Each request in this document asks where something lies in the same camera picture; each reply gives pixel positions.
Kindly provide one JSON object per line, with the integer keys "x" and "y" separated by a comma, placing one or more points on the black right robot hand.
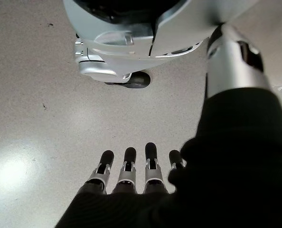
{"x": 226, "y": 166}

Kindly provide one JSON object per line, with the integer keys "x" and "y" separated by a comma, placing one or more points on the silver right robot leg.
{"x": 122, "y": 47}

